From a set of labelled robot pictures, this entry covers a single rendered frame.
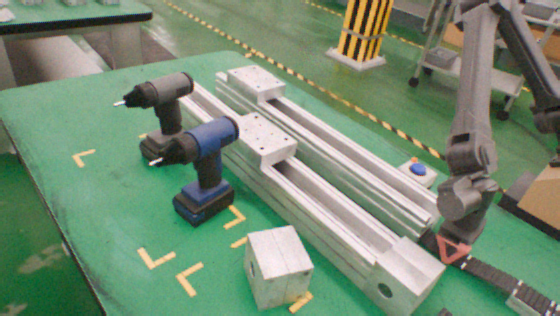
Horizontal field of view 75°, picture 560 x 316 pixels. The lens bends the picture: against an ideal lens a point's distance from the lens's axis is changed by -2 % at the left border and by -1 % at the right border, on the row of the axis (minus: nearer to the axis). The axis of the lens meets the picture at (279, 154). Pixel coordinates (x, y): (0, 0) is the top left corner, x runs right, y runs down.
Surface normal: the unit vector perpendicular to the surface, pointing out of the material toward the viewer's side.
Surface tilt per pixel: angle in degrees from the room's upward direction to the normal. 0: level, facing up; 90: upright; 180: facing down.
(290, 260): 0
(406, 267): 0
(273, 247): 0
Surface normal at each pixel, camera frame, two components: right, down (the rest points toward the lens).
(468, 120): -0.84, -0.35
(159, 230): 0.14, -0.80
